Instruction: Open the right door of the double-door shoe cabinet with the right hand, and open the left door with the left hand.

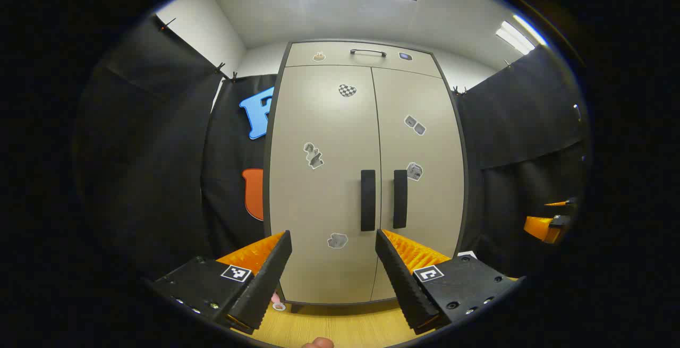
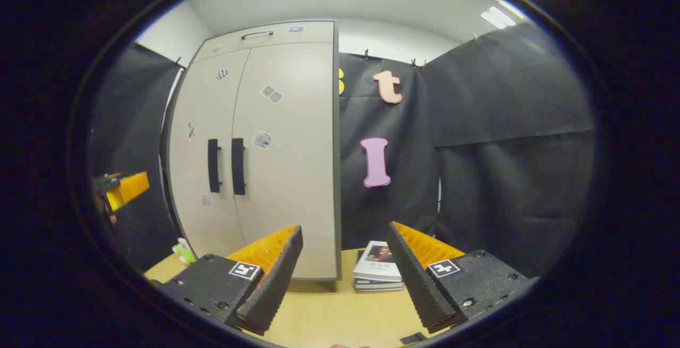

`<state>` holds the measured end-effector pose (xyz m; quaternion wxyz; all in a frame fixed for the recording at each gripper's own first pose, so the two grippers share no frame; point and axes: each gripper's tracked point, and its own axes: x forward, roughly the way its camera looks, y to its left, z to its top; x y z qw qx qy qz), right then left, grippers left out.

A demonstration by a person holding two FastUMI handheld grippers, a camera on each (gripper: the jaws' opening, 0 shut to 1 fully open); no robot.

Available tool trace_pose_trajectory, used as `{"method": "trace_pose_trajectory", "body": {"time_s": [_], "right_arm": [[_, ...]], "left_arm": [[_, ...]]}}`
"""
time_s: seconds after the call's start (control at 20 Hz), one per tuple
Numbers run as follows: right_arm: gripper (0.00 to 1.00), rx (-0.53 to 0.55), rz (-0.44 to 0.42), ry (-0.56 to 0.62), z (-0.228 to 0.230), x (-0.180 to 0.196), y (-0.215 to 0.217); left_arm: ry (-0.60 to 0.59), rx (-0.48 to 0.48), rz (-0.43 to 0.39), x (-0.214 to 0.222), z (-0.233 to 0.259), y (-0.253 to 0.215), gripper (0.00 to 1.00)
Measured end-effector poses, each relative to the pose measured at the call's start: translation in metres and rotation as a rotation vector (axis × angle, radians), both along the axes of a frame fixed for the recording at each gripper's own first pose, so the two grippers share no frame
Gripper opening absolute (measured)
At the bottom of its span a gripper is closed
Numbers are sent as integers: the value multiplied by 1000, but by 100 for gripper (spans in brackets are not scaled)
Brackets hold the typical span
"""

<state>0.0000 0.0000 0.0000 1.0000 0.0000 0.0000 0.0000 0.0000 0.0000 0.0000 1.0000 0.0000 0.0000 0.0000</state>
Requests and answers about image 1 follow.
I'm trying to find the black door handle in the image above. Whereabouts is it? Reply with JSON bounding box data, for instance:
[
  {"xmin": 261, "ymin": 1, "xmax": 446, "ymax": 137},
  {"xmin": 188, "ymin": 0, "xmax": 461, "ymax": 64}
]
[
  {"xmin": 360, "ymin": 169, "xmax": 377, "ymax": 232},
  {"xmin": 393, "ymin": 169, "xmax": 409, "ymax": 230}
]

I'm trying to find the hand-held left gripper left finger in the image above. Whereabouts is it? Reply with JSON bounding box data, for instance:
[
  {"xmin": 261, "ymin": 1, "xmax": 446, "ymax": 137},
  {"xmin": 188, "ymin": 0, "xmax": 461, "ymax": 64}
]
[{"xmin": 151, "ymin": 230, "xmax": 293, "ymax": 335}]

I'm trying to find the small ceiling light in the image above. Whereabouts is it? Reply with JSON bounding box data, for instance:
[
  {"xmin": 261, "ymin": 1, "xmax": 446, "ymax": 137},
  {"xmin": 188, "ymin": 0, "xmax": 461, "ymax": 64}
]
[{"xmin": 495, "ymin": 14, "xmax": 548, "ymax": 55}]

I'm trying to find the grey double-door shoe cabinet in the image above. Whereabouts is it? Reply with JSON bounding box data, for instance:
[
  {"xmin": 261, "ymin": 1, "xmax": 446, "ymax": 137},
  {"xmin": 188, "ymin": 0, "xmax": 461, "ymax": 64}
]
[{"xmin": 263, "ymin": 40, "xmax": 471, "ymax": 310}]

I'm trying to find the grey cabinet door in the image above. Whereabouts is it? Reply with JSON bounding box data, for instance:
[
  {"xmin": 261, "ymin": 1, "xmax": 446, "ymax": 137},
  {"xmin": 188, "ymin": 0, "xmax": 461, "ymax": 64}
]
[
  {"xmin": 269, "ymin": 65, "xmax": 382, "ymax": 304},
  {"xmin": 371, "ymin": 66, "xmax": 465, "ymax": 302}
]

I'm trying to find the black backdrop cloth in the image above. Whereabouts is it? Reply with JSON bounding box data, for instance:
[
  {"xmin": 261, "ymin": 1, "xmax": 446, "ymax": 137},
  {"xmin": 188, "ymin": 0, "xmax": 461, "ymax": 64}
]
[{"xmin": 74, "ymin": 13, "xmax": 590, "ymax": 285}]

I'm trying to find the grey cabinet drawer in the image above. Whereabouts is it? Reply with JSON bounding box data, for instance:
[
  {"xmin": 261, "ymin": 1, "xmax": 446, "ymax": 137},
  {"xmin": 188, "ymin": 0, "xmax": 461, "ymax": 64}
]
[{"xmin": 286, "ymin": 41, "xmax": 443, "ymax": 79}]

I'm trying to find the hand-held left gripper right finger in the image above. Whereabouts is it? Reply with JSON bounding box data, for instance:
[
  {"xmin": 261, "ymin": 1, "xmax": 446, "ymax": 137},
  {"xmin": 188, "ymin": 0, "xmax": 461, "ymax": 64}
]
[{"xmin": 375, "ymin": 228, "xmax": 524, "ymax": 335}]

